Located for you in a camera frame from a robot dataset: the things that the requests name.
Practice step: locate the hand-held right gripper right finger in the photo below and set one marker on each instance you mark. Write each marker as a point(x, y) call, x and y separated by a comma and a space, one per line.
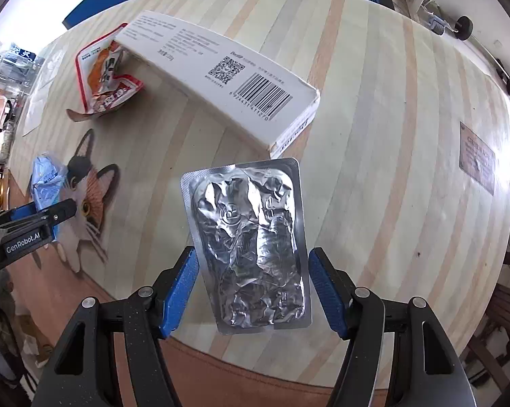
point(327, 292)

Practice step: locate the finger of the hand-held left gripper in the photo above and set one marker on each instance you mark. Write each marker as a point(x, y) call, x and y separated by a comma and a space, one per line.
point(17, 213)
point(55, 213)

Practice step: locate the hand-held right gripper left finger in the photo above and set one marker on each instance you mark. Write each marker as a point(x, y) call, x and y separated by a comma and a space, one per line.
point(180, 292)

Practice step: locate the blue tissue packet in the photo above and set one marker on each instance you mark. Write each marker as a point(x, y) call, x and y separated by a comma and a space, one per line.
point(47, 178)

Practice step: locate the silver foil blister pack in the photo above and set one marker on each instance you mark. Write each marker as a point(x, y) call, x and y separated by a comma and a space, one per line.
point(248, 237)

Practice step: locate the cat-shaped mat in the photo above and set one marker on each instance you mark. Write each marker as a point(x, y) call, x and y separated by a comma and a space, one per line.
point(89, 195)

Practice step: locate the orange brown snack bag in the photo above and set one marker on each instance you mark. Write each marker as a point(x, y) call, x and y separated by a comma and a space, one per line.
point(0, 135)

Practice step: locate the clear plastic bag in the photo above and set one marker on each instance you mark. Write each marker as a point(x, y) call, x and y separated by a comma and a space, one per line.
point(43, 93)

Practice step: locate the red snack packet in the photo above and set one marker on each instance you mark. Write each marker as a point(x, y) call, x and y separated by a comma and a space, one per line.
point(106, 80)

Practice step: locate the striped tablecloth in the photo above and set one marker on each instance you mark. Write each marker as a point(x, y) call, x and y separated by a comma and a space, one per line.
point(386, 135)

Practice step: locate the brown wooden chair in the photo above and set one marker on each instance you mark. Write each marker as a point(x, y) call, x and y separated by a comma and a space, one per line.
point(504, 305)

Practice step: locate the brown label patch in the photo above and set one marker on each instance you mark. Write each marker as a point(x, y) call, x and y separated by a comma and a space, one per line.
point(477, 157)

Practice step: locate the long white box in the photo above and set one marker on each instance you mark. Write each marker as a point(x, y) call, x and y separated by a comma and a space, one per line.
point(204, 63)

